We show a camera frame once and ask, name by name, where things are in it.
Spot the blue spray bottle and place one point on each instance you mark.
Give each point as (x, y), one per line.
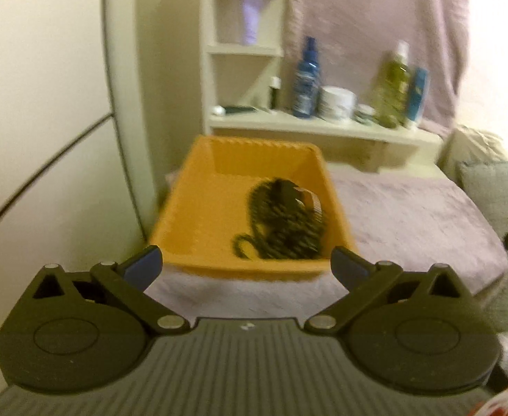
(306, 86)

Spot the black wrist band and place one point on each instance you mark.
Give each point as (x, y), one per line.
(285, 191)

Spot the purple tube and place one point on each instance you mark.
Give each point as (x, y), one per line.
(253, 13)

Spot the mauve hanging towel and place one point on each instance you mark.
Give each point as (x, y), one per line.
(366, 13)

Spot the dark green tube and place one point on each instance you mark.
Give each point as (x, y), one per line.
(236, 109)

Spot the blue and white tube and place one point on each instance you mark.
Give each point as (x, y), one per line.
(416, 99)

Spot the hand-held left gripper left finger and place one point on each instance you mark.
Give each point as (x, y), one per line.
(146, 264)

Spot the lilac plush blanket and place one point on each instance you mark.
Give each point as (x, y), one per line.
(410, 225)

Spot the red and white printed cloth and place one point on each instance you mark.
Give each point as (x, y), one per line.
(503, 405)

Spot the white and black lip balm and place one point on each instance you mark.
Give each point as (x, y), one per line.
(274, 93)

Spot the small green-labelled jar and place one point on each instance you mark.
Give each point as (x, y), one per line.
(364, 115)

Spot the cream shelf unit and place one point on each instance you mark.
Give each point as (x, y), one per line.
(323, 132)

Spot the grey checked pillow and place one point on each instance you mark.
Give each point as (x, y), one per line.
(501, 195)

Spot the cream curved side panel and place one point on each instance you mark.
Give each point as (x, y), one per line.
(126, 95)

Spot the white cream jar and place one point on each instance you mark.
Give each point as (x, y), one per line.
(336, 104)

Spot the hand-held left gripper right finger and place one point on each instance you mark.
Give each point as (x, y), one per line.
(347, 265)

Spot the orange plastic tray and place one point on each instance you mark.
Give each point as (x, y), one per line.
(206, 225)

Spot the cream pillow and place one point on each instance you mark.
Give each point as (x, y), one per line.
(475, 143)

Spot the green spray bottle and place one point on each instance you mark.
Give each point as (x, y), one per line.
(391, 91)

